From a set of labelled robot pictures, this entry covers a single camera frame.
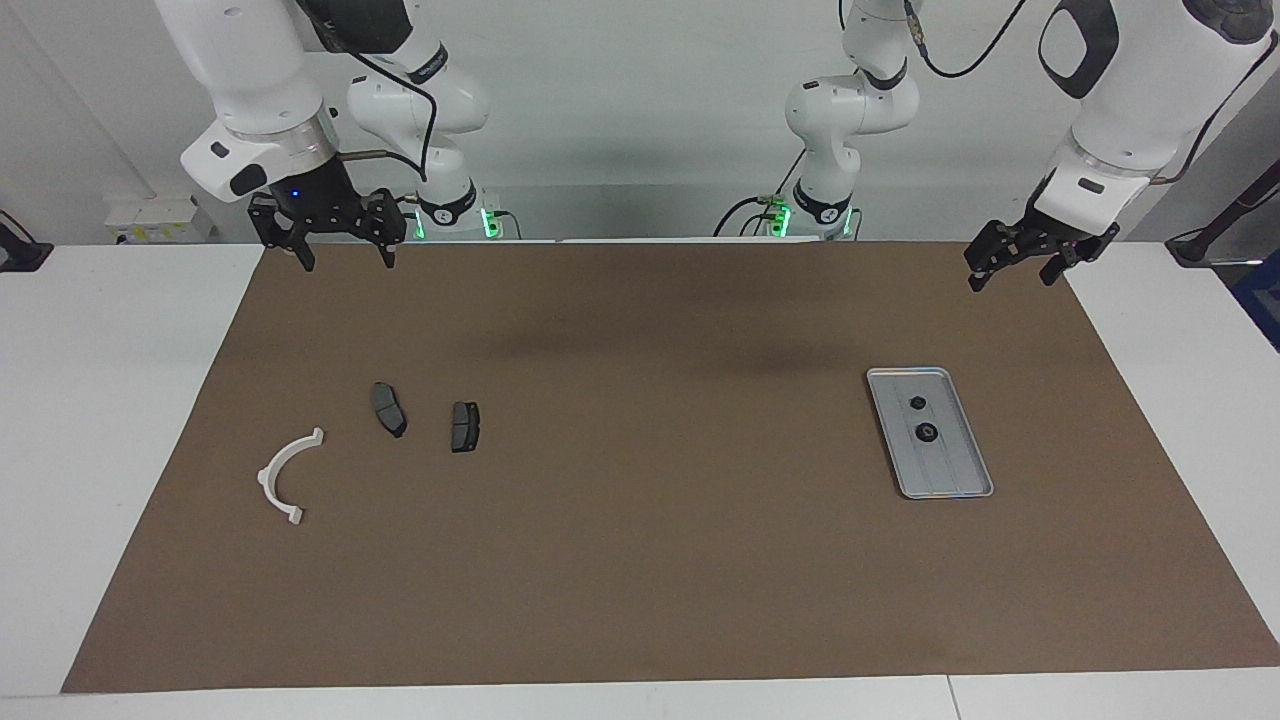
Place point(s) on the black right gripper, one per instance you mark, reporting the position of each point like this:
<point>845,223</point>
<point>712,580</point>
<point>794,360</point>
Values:
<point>322,205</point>

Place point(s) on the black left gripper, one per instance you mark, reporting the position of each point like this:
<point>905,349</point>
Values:
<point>1040,240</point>

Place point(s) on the large black bearing gear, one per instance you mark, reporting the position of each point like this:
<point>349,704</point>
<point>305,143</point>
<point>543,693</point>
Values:
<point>921,433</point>

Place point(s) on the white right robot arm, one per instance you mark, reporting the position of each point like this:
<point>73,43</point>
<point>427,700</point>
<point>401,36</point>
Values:
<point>250,80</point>

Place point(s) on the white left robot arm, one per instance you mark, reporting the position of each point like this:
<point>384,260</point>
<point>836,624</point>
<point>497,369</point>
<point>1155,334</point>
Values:
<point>1130,100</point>

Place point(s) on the silver metal tray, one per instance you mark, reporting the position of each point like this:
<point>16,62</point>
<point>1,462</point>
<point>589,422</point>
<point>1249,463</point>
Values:
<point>940,465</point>

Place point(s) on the dark curved brake pad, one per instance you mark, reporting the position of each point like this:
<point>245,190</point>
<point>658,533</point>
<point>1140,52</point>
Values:
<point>388,408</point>

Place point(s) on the dark rectangular brake pad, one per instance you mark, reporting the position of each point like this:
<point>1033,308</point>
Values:
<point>465,427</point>

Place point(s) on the blue box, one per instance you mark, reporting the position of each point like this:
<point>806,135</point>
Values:
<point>1262,300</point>

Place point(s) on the brown table mat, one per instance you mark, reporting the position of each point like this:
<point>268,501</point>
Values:
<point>640,560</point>

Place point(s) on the black camera stand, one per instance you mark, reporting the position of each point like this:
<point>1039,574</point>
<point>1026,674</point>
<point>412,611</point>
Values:
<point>1215,235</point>

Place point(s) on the white curved plastic bracket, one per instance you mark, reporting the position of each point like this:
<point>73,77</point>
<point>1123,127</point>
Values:
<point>270,480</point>

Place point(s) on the black clamp mount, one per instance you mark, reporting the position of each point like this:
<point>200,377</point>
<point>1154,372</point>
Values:
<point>25,255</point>

